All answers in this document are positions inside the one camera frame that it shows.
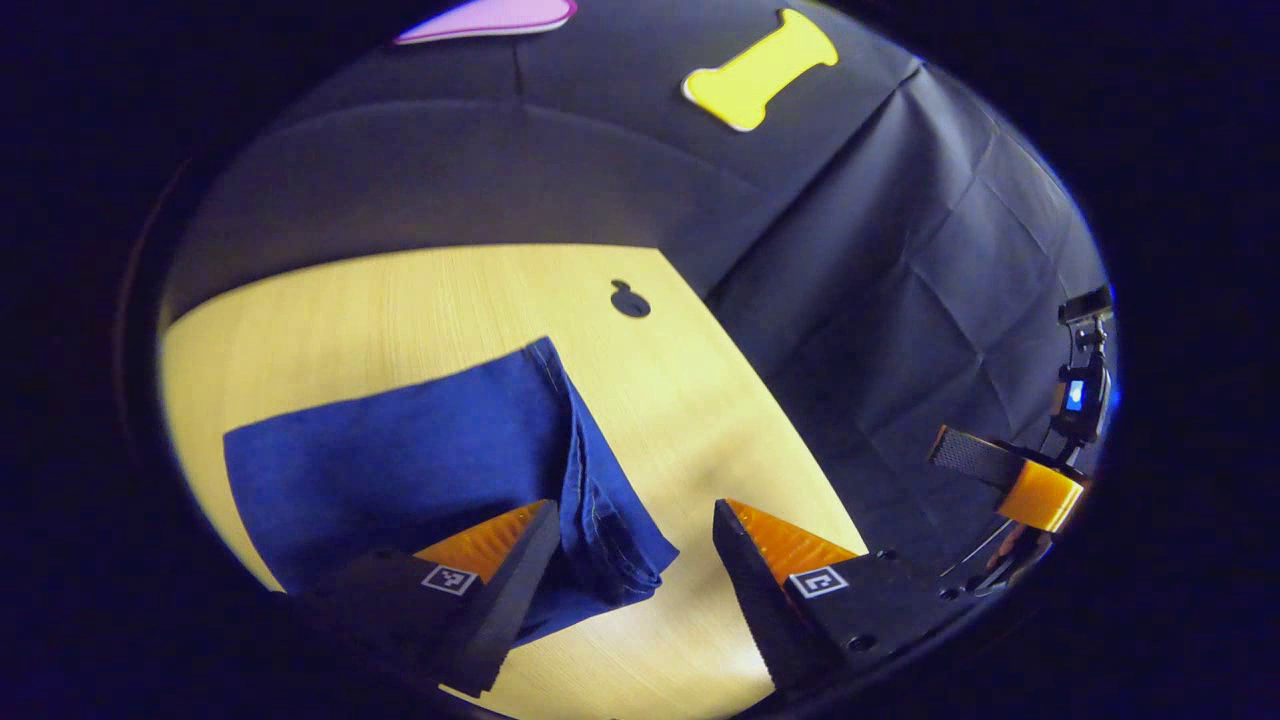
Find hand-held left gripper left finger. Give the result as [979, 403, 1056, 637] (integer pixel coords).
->
[298, 498, 564, 699]

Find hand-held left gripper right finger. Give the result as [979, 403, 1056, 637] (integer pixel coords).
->
[711, 497, 991, 698]

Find blue denim jeans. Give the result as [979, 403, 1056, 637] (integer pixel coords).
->
[222, 336, 681, 646]

